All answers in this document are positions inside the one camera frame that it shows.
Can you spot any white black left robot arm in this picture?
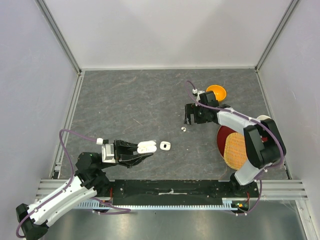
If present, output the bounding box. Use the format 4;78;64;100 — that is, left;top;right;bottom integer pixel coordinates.
16;138;157;240

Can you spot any orange plastic bowl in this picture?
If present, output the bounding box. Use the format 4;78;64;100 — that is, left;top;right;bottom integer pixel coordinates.
206;84;227;102

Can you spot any red round plate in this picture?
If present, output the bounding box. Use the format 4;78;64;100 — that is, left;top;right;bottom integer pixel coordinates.
216;126;247;159

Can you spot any white oval case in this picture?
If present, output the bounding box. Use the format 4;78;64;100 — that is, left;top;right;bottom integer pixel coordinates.
137;140;157;154

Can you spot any light blue cable duct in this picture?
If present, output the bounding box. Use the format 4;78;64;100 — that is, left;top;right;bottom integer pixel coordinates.
74;198;238;211

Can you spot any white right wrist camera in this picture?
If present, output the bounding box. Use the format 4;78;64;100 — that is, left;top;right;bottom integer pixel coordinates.
192;88;205;102

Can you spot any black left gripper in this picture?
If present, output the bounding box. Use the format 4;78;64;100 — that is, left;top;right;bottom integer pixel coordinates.
98;138;154;170

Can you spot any cream yellow mug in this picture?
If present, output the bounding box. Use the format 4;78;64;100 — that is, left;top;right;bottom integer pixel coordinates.
257;115;271;121

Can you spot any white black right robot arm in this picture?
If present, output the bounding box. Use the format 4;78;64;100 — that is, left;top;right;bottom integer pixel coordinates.
184;88;287;197

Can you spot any white earbud charging case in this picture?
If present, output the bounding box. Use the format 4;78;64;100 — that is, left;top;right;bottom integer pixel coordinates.
159;141;171;151

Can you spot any aluminium frame post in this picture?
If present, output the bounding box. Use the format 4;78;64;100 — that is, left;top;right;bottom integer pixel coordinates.
254;0;300;73
35;0;82;75

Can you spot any woven bamboo tray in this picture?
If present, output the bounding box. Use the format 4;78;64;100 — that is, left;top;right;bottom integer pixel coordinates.
223;132;248;171

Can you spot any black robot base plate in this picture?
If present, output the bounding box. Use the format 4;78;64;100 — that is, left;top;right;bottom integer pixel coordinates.
81;178;258;206

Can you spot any aluminium frame left post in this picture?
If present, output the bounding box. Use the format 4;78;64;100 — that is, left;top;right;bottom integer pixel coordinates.
35;0;82;75

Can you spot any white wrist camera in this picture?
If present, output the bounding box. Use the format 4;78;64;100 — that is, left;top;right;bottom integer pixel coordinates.
101;143;116;164
192;88;205;102

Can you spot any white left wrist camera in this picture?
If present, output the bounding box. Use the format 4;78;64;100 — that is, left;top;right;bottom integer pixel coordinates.
101;143;116;164

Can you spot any aluminium frame right post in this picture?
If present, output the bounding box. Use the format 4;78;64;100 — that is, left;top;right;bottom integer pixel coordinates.
254;0;300;73

